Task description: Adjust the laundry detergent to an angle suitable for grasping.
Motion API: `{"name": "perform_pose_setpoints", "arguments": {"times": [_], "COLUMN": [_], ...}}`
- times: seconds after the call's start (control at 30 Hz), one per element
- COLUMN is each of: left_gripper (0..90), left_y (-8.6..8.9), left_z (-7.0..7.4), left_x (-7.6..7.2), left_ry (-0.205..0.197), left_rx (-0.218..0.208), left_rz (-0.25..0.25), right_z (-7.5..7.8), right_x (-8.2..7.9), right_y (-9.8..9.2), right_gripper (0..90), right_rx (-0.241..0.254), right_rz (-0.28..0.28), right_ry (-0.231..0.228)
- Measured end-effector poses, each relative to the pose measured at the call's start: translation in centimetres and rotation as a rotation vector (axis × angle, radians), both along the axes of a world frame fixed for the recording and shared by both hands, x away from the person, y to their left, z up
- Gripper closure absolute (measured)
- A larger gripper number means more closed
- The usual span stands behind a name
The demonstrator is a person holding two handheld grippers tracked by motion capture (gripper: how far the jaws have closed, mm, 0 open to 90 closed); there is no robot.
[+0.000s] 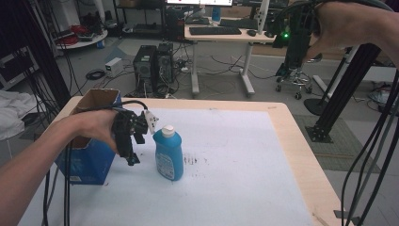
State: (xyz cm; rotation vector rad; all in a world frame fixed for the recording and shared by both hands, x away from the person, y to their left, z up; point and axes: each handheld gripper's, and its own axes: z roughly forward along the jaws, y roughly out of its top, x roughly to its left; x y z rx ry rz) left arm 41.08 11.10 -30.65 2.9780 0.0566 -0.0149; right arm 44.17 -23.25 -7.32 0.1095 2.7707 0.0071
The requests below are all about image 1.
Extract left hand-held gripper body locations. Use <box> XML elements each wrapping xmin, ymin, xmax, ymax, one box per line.
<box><xmin>111</xmin><ymin>108</ymin><xmax>160</xmax><ymax>158</ymax></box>

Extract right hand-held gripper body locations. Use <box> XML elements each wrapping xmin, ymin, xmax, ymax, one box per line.
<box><xmin>272</xmin><ymin>5</ymin><xmax>320</xmax><ymax>79</ymax></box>

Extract blue bottle with white cap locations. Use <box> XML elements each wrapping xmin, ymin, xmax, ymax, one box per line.
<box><xmin>152</xmin><ymin>124</ymin><xmax>184</xmax><ymax>182</ymax></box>

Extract blue cardboard box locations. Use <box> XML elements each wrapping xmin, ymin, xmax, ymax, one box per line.
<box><xmin>55</xmin><ymin>88</ymin><xmax>122</xmax><ymax>186</ymax></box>

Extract person's left hand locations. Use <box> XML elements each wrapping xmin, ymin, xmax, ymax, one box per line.
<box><xmin>67</xmin><ymin>109</ymin><xmax>121</xmax><ymax>154</ymax></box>

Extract person's right hand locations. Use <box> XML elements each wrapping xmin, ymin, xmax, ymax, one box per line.
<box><xmin>305</xmin><ymin>1</ymin><xmax>377</xmax><ymax>61</ymax></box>

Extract white monitor stand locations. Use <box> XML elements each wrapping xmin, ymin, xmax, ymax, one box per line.
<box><xmin>255</xmin><ymin>0</ymin><xmax>271</xmax><ymax>36</ymax></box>

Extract chrome stool with wheels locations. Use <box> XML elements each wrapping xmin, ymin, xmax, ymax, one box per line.
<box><xmin>275</xmin><ymin>53</ymin><xmax>324</xmax><ymax>101</ymax></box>

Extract black keyboard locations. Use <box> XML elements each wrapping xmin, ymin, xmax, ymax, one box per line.
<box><xmin>188</xmin><ymin>26</ymin><xmax>243</xmax><ymax>36</ymax></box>
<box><xmin>218</xmin><ymin>18</ymin><xmax>259</xmax><ymax>30</ymax></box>

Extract small white box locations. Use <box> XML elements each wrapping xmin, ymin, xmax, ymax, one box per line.
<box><xmin>104</xmin><ymin>56</ymin><xmax>123</xmax><ymax>78</ymax></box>

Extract black computer tower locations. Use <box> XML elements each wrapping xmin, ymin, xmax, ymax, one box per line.
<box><xmin>133</xmin><ymin>44</ymin><xmax>158</xmax><ymax>94</ymax></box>
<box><xmin>154</xmin><ymin>41</ymin><xmax>175</xmax><ymax>85</ymax></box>

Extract wooden desk with white legs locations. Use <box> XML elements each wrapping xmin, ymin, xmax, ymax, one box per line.
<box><xmin>184</xmin><ymin>24</ymin><xmax>278</xmax><ymax>99</ymax></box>

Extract black round-base stand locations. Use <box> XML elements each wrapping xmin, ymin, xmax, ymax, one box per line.
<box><xmin>303</xmin><ymin>46</ymin><xmax>361</xmax><ymax>117</ymax></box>

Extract black metal stand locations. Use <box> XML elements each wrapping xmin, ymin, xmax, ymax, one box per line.
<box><xmin>305</xmin><ymin>43</ymin><xmax>382</xmax><ymax>144</ymax></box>

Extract blue cup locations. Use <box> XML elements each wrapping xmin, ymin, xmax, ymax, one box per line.
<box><xmin>211</xmin><ymin>6</ymin><xmax>222</xmax><ymax>23</ymax></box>

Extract white table mat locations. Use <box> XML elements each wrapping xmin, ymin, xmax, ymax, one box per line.
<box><xmin>17</xmin><ymin>106</ymin><xmax>315</xmax><ymax>226</ymax></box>

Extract round white table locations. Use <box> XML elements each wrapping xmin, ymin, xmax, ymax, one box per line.
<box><xmin>56</xmin><ymin>28</ymin><xmax>109</xmax><ymax>51</ymax></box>

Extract monitor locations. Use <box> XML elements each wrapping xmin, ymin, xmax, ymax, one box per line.
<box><xmin>166</xmin><ymin>0</ymin><xmax>235</xmax><ymax>8</ymax></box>

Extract black computer under desk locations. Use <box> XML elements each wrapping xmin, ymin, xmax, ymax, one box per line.
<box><xmin>164</xmin><ymin>6</ymin><xmax>186</xmax><ymax>42</ymax></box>

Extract white cloth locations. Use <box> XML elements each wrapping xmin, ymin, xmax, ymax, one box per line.
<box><xmin>0</xmin><ymin>89</ymin><xmax>40</xmax><ymax>142</ymax></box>

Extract black equipment case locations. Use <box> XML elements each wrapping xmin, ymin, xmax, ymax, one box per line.
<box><xmin>0</xmin><ymin>46</ymin><xmax>40</xmax><ymax>92</ymax></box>

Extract black curtain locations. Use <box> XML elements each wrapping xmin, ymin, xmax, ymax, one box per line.
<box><xmin>0</xmin><ymin>0</ymin><xmax>72</xmax><ymax>109</ymax></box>

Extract coiled black cable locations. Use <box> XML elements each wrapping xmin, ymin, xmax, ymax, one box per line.
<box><xmin>85</xmin><ymin>68</ymin><xmax>107</xmax><ymax>81</ymax></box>

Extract red cables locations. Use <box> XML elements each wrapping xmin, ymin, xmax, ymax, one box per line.
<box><xmin>57</xmin><ymin>24</ymin><xmax>90</xmax><ymax>45</ymax></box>

